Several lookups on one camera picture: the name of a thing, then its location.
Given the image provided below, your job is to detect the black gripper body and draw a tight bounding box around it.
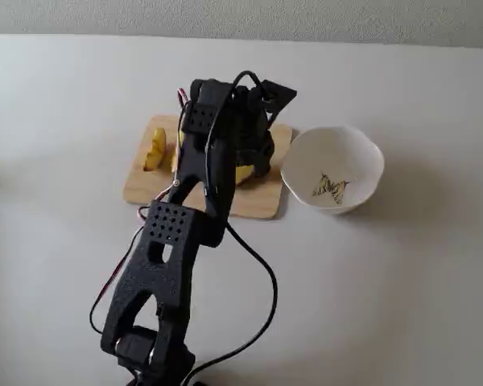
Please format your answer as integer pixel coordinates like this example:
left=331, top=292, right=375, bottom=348
left=227, top=84, right=275, bottom=166

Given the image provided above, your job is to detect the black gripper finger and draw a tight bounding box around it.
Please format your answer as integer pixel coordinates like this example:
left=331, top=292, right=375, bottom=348
left=253, top=145, right=276, bottom=179

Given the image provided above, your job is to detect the yellow apple slice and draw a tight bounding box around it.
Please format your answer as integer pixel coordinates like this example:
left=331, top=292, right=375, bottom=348
left=170, top=129, right=186, bottom=175
left=234, top=162, right=259, bottom=187

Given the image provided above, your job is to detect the wooden cutting board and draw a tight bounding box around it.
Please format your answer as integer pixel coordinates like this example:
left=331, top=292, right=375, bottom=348
left=122, top=115, right=295, bottom=220

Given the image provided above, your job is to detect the white bowl with butterfly print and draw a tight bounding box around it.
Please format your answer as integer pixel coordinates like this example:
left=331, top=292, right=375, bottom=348
left=279, top=125, right=386, bottom=216

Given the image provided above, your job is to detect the apple slice with brown peel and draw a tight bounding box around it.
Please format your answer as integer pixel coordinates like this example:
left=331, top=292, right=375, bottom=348
left=143, top=127, right=167, bottom=173

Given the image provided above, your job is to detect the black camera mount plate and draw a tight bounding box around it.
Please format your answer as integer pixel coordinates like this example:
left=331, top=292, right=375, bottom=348
left=258, top=79, right=299, bottom=124

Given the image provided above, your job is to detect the black cable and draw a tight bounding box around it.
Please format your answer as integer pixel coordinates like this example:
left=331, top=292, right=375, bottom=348
left=183, top=70, right=279, bottom=383

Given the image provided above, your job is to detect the red white servo wire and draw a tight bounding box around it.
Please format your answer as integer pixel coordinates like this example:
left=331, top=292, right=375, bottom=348
left=89, top=87, right=191, bottom=333

